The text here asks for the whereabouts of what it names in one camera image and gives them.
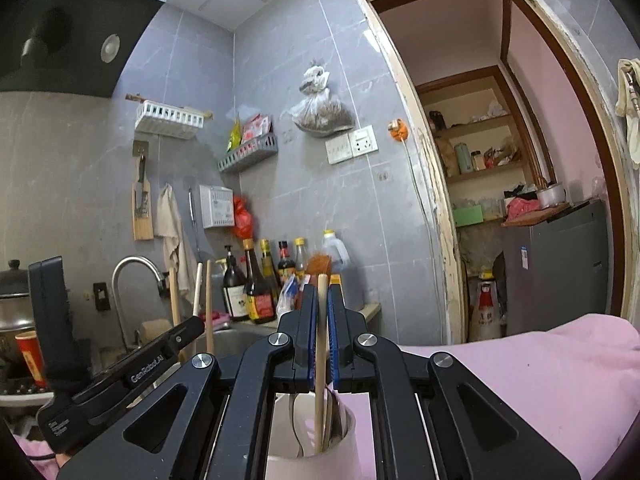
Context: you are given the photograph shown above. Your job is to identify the white plastic utensil holder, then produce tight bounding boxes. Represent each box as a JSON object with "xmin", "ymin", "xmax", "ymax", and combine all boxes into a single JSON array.
[{"xmin": 266, "ymin": 393, "xmax": 361, "ymax": 480}]

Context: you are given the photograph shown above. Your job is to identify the chrome kitchen faucet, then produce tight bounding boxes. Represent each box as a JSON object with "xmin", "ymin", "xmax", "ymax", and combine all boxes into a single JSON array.
[{"xmin": 111, "ymin": 256, "xmax": 166, "ymax": 351}]

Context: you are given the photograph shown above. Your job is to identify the stainless steel sink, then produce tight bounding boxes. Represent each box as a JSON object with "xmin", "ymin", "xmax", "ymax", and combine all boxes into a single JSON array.
[{"xmin": 210, "ymin": 321, "xmax": 277, "ymax": 359}]

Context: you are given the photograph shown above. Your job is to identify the dark soy sauce bottle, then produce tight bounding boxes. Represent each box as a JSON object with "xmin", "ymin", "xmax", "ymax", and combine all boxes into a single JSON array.
[{"xmin": 243, "ymin": 238, "xmax": 276, "ymax": 324}]

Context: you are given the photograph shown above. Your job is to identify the dark bottle white label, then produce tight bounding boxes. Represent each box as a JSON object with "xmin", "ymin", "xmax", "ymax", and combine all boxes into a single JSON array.
[{"xmin": 222, "ymin": 245, "xmax": 248, "ymax": 321}]

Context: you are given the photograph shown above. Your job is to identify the hanging beige towel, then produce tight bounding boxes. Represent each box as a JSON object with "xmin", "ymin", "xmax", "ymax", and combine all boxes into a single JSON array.
[{"xmin": 154, "ymin": 183, "xmax": 198, "ymax": 302}]

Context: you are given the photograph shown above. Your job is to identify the large oil jug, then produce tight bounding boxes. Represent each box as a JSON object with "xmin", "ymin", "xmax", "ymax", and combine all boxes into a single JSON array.
[{"xmin": 321, "ymin": 230, "xmax": 364, "ymax": 311}]

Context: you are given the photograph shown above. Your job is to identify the orange spice bag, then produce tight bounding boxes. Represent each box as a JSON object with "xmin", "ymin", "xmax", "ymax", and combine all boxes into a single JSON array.
[{"xmin": 295, "ymin": 252, "xmax": 332, "ymax": 310}]

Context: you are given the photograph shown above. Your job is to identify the red plastic bag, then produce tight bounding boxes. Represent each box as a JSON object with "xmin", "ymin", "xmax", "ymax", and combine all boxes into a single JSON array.
[{"xmin": 231, "ymin": 196, "xmax": 254, "ymax": 240}]

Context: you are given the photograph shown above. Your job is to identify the wooden grater board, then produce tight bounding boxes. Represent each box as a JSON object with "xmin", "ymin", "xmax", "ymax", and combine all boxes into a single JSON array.
[{"xmin": 131, "ymin": 140, "xmax": 154, "ymax": 242}]

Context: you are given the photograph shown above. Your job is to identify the pink floral table cloth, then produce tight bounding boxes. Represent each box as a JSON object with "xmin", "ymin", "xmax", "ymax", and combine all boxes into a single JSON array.
[{"xmin": 12, "ymin": 313, "xmax": 640, "ymax": 480}]

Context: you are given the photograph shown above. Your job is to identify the dark grey cabinet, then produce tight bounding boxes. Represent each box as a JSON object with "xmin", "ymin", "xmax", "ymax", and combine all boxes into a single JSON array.
[{"xmin": 502, "ymin": 200, "xmax": 608, "ymax": 336}]

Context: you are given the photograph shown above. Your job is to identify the hanging plastic bag of spices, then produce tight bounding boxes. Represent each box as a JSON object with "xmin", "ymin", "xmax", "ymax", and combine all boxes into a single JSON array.
[{"xmin": 288, "ymin": 65, "xmax": 355, "ymax": 138}]

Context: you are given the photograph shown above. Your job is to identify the black range hood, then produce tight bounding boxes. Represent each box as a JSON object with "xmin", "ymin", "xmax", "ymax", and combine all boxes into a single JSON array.
[{"xmin": 1, "ymin": 0, "xmax": 167, "ymax": 98}]

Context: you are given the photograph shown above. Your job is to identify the white wall basket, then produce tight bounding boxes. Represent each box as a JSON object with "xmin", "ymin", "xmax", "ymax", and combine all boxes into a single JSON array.
[{"xmin": 200, "ymin": 185, "xmax": 234, "ymax": 229}]

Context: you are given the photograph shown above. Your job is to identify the wooden door frame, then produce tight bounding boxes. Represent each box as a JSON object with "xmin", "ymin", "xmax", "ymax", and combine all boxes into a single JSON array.
[{"xmin": 358, "ymin": 0, "xmax": 639, "ymax": 343}]

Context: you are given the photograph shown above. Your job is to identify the grey wall shelf rack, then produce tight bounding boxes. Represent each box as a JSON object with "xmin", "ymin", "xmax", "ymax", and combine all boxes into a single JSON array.
[{"xmin": 217, "ymin": 133, "xmax": 278, "ymax": 174}]

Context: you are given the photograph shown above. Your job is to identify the white upper wall rack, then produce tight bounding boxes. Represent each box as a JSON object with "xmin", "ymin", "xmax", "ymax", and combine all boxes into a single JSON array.
[{"xmin": 125, "ymin": 93, "xmax": 214, "ymax": 140}]

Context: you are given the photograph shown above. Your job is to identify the white wall switch socket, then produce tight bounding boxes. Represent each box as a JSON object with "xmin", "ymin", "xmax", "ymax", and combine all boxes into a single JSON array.
[{"xmin": 326, "ymin": 125, "xmax": 378, "ymax": 165}]

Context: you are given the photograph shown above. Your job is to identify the orange wall hook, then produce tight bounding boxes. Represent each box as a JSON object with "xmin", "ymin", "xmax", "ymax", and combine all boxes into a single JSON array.
[{"xmin": 387, "ymin": 118, "xmax": 409, "ymax": 143}]

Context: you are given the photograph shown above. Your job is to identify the rubber gloves on wall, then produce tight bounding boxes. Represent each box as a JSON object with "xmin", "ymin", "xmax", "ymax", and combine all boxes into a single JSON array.
[{"xmin": 615, "ymin": 58, "xmax": 640, "ymax": 169}]

